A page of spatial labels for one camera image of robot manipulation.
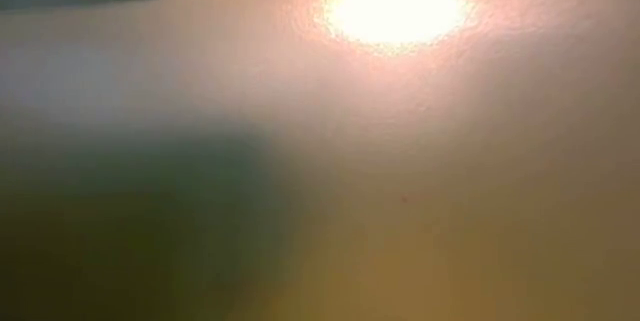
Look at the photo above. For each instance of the yellow translucent plastic basket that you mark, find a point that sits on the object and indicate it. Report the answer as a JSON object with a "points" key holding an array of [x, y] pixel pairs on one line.
{"points": [[400, 186]]}

